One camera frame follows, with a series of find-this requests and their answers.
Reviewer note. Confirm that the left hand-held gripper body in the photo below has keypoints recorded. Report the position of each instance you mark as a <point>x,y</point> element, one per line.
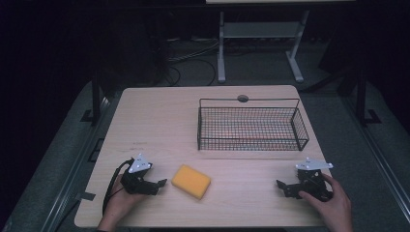
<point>137,185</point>

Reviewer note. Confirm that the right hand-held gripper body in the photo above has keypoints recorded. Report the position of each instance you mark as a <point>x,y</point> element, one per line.
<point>311,182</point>

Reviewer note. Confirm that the yellow sponge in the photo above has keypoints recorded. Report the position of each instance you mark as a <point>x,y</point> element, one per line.
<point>190,181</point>

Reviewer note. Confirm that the person's left hand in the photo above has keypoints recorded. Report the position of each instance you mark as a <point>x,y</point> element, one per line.
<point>117,203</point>

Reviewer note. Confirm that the person's right hand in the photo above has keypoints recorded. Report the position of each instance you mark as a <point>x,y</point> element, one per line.
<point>336,209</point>

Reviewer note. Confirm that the grey round table grommet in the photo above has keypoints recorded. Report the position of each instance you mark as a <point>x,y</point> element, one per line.
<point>242,98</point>

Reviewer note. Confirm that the white metal stand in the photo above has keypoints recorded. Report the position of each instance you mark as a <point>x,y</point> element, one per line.
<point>257,29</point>

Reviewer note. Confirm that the aluminium floor rail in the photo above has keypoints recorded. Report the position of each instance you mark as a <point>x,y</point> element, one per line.
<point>380,161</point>
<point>74,167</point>

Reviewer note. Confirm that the black upright post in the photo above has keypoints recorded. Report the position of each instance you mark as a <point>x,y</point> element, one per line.
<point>361,96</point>
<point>95,100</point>

